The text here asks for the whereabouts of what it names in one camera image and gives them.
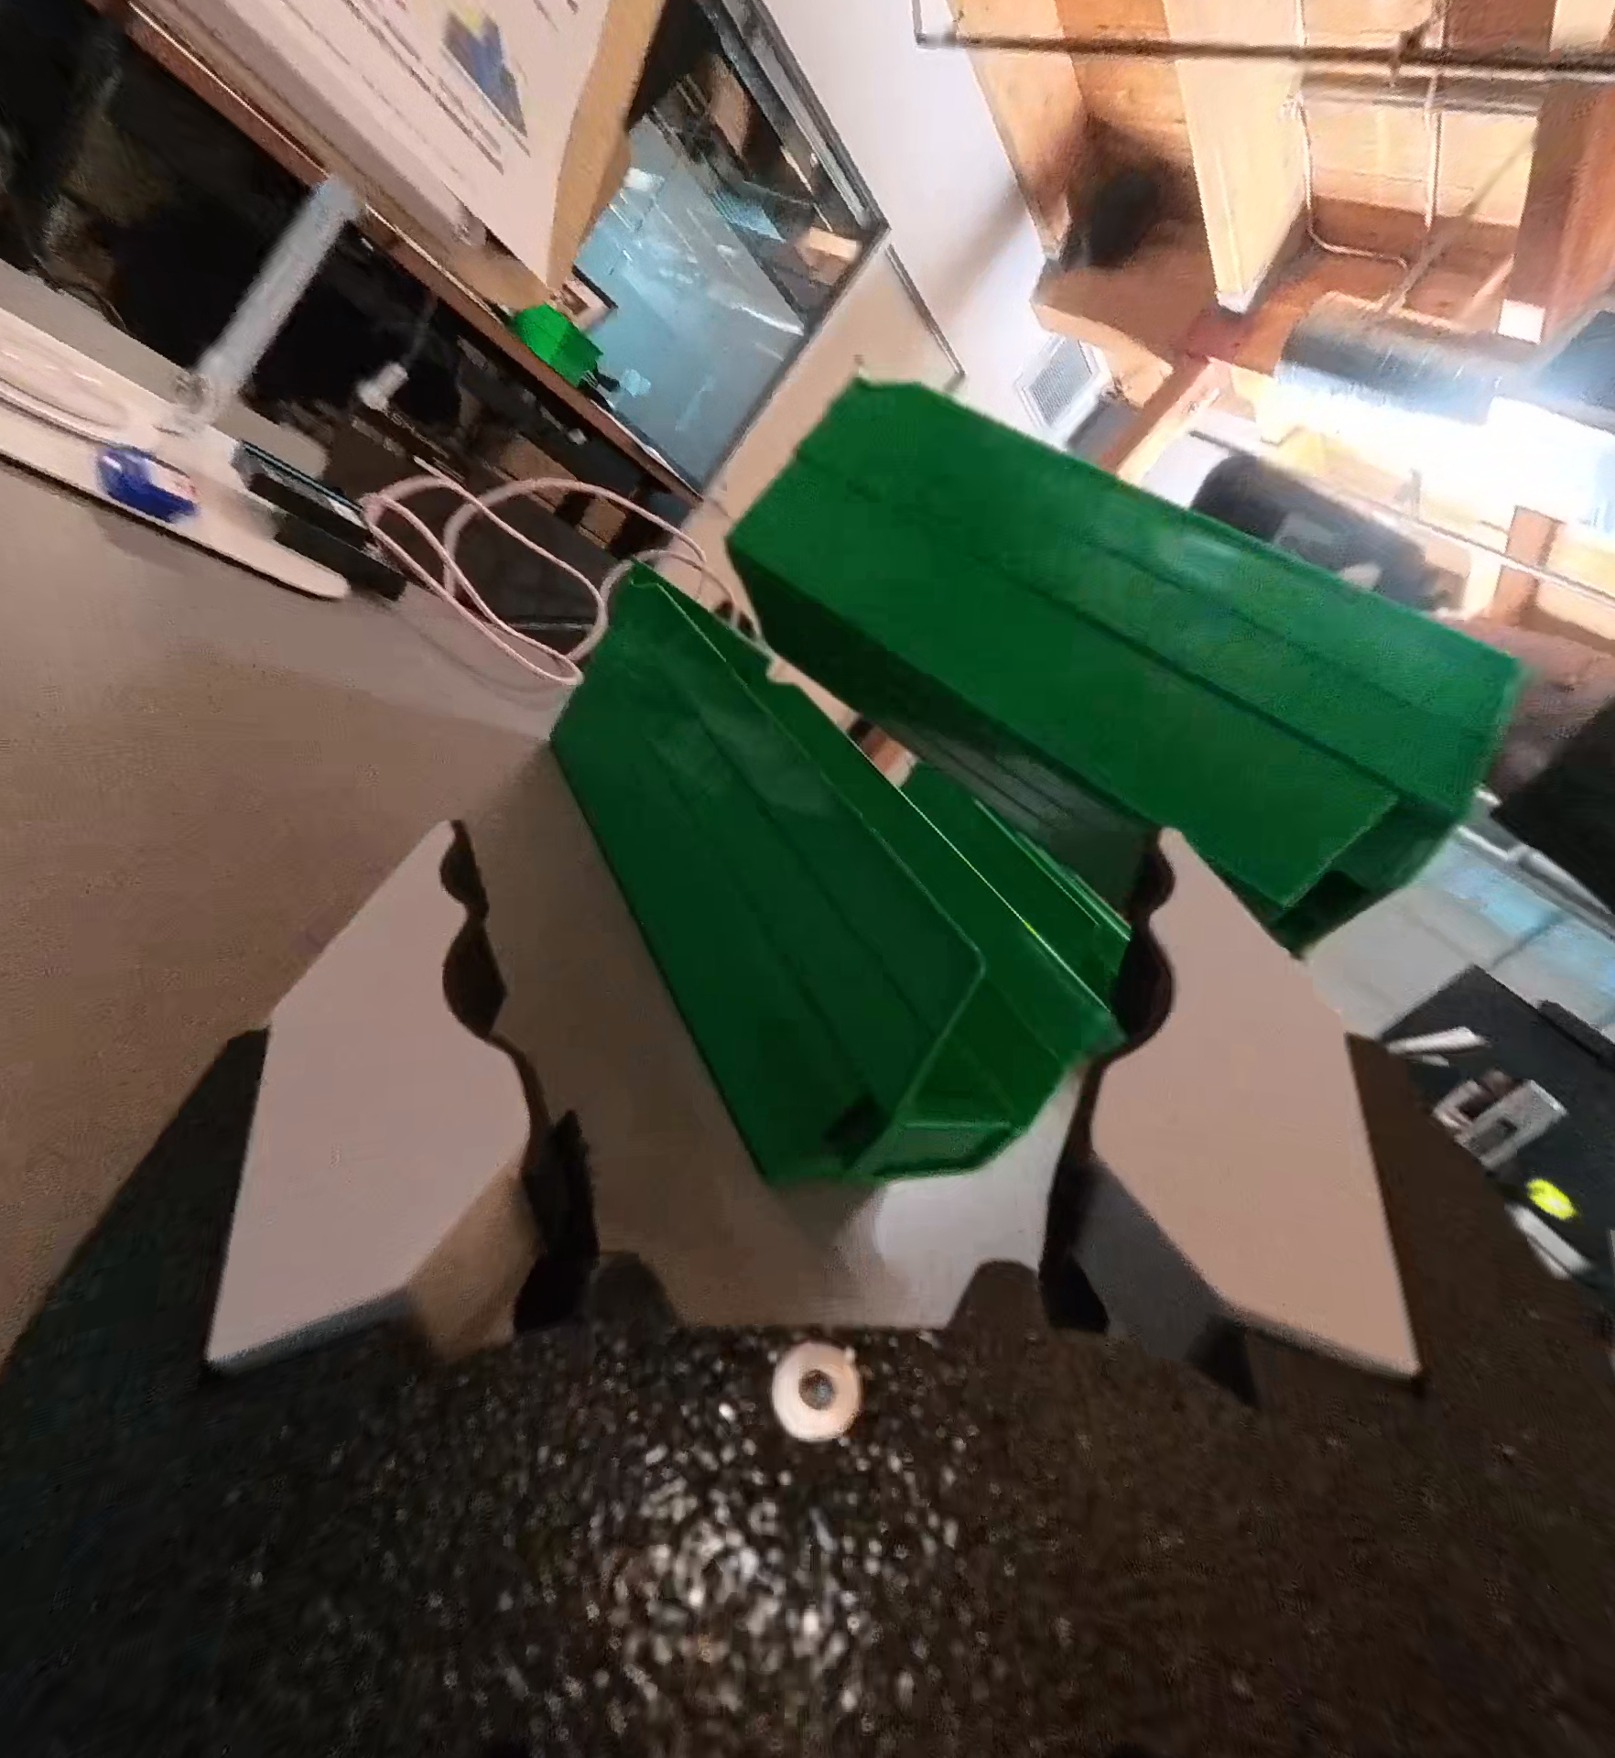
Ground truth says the white door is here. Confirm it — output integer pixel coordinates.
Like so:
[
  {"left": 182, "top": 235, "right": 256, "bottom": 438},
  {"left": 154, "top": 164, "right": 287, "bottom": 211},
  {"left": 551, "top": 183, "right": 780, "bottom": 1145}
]
[{"left": 887, "top": 244, "right": 968, "bottom": 395}]

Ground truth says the black battery blue trim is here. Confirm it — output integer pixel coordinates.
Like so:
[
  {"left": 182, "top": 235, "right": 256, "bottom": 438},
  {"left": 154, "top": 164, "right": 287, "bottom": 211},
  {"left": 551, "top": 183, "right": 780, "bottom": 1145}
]
[{"left": 230, "top": 440, "right": 372, "bottom": 536}]

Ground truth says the black box white lettering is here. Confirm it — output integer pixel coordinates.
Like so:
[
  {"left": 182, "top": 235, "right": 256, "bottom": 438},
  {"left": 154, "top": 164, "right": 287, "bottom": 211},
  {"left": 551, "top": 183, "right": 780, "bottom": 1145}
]
[{"left": 1382, "top": 964, "right": 1615, "bottom": 1241}]

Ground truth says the small blue box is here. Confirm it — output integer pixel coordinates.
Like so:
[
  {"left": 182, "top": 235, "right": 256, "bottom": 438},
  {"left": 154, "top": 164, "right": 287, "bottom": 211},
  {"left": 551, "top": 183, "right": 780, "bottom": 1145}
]
[{"left": 93, "top": 443, "right": 202, "bottom": 526}]

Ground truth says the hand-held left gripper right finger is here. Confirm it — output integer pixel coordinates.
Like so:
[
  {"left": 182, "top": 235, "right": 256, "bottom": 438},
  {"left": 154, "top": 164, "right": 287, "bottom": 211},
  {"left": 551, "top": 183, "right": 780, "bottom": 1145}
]
[{"left": 1036, "top": 827, "right": 1422, "bottom": 1381}]

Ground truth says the green plastic bin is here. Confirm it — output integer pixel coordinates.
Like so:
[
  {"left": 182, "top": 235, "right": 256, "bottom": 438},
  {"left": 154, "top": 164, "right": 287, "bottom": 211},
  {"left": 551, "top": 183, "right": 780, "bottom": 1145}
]
[
  {"left": 725, "top": 377, "right": 1526, "bottom": 959},
  {"left": 549, "top": 563, "right": 1134, "bottom": 1189}
]

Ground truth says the long wooden-edged desk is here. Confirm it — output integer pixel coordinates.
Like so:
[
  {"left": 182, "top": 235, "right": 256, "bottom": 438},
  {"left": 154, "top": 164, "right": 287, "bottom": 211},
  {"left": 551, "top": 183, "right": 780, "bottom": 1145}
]
[{"left": 93, "top": 0, "right": 704, "bottom": 514}]

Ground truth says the instruction poster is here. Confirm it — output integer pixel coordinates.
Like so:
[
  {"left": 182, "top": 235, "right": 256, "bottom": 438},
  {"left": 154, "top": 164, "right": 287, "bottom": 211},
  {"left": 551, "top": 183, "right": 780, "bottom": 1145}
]
[{"left": 134, "top": 0, "right": 616, "bottom": 266}]

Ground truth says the white wall vent grille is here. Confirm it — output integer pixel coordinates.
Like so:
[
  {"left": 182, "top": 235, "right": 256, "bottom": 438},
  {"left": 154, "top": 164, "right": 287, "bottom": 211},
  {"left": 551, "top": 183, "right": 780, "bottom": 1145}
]
[{"left": 1016, "top": 333, "right": 1108, "bottom": 430}]

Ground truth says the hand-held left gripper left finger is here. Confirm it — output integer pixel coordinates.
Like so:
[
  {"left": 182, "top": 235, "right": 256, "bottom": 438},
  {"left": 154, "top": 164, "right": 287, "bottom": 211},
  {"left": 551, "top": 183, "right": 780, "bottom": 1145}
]
[{"left": 206, "top": 822, "right": 597, "bottom": 1372}]

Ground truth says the pink cable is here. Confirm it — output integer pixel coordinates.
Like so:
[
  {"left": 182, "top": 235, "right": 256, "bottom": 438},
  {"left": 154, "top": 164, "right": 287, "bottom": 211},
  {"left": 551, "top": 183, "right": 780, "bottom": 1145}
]
[{"left": 359, "top": 471, "right": 743, "bottom": 689}]

